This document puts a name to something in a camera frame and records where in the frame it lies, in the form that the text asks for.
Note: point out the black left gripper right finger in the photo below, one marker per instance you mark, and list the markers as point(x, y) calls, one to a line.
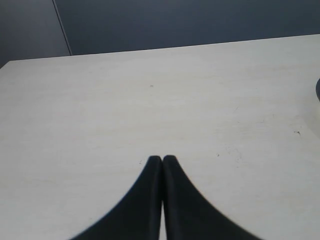
point(188, 215)

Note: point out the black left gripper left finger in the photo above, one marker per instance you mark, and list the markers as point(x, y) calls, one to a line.
point(137, 216)

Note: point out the steel cup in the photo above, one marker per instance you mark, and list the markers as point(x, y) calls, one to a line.
point(317, 89)

